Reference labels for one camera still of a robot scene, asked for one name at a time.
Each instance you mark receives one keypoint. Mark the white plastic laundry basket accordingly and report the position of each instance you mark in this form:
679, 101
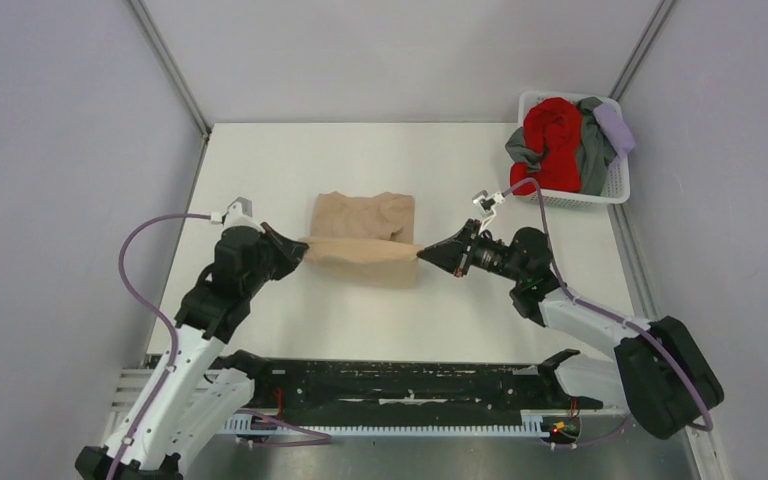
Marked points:
616, 189

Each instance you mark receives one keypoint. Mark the corner wall profile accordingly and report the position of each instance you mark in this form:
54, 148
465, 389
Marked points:
647, 39
170, 67

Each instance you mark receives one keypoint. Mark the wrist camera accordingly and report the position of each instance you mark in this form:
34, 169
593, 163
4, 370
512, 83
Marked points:
238, 213
487, 205

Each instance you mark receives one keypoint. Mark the white slotted cable duct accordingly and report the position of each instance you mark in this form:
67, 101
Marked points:
529, 426

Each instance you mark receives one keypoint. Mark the aluminium frame rail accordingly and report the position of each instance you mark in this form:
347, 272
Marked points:
129, 387

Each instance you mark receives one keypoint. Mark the left corner wall profile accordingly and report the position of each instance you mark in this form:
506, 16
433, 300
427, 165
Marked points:
170, 67

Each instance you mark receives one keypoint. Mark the beige t shirt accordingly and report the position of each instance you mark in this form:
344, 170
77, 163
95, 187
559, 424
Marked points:
368, 240

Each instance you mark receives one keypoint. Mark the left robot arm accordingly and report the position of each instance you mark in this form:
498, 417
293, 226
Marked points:
165, 429

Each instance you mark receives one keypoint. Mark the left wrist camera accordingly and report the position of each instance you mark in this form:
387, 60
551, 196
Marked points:
238, 213

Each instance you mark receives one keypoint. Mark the right corner wall profile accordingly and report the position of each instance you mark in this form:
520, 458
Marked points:
647, 39

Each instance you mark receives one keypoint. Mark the grey t shirt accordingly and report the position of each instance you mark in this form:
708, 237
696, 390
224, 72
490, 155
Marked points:
595, 152

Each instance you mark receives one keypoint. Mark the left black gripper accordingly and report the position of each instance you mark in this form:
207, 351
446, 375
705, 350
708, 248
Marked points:
289, 251

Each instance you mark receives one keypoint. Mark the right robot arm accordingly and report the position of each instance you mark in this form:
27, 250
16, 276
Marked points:
654, 370

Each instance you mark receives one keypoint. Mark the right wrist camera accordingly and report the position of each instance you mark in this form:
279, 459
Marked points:
487, 205

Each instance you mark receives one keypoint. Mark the red t shirt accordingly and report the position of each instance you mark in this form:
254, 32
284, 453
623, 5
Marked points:
544, 148

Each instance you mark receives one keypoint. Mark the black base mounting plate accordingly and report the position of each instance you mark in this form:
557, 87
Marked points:
407, 394

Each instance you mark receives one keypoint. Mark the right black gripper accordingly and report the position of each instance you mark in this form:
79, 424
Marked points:
452, 255

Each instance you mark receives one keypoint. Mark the lilac t shirt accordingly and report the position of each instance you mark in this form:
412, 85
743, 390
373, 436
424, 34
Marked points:
615, 129

